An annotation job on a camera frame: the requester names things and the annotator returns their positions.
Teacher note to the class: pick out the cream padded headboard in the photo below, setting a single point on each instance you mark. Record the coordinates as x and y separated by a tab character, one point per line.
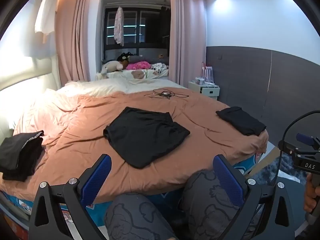
22	80

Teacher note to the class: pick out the grey elephant plush toy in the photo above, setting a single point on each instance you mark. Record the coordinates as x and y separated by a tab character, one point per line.
111	66

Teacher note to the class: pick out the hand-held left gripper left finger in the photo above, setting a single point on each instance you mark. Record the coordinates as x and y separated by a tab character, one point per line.
96	177

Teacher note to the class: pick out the pink curtain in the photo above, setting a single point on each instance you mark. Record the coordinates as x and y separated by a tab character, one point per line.
187	30
72	30

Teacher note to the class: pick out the black pants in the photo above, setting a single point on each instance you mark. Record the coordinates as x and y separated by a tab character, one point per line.
145	135
240	121

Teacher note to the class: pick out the dark window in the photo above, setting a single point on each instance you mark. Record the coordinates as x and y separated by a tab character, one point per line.
147	30

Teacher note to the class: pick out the stack of black clothes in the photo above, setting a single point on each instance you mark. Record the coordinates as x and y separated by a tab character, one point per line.
20	155

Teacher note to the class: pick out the black and white plush toy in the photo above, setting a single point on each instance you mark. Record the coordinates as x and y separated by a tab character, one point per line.
158	67

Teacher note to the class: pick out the cream blanket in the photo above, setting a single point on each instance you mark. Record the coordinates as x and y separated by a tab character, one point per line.
100	86

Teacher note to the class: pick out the white nightstand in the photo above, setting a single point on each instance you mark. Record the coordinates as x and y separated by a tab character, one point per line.
207	90

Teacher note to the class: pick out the pink plush toy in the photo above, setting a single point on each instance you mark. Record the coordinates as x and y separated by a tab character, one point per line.
138	65

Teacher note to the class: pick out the hanging white shirt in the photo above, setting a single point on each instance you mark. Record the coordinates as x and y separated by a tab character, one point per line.
46	12

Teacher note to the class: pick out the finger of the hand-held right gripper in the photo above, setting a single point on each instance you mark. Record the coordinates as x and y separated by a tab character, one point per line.
288	148
305	139

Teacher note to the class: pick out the person's right hand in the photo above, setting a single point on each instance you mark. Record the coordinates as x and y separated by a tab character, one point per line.
311	197

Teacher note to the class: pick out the blue printed bed sheet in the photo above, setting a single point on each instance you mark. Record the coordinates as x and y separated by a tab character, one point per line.
250	163

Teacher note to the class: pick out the person's leg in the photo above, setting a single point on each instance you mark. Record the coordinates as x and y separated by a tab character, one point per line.
210	197
140	217

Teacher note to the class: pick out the hanging patterned garment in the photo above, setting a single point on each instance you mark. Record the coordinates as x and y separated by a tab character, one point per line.
119	25

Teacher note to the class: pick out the small brown teddy bear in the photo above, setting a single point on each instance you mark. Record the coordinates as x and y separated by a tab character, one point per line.
161	55

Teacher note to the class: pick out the folded black pants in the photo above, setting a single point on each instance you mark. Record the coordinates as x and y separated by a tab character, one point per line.
240	121

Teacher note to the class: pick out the person's left leg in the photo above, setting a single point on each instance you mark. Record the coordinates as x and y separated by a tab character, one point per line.
140	217

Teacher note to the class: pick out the bed with orange sheet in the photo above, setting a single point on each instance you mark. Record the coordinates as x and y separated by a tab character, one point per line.
75	130

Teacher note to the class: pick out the person's right leg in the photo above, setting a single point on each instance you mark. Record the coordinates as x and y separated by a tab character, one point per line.
210	197

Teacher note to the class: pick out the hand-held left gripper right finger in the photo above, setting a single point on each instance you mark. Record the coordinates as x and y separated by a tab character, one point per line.
227	177

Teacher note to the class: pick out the red and white rack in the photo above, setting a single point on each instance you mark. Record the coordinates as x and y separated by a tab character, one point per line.
208	72

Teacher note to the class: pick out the dark patterned rug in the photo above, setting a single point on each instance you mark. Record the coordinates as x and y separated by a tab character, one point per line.
270	166

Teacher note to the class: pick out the grey pillow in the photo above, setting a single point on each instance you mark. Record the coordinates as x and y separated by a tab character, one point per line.
143	58

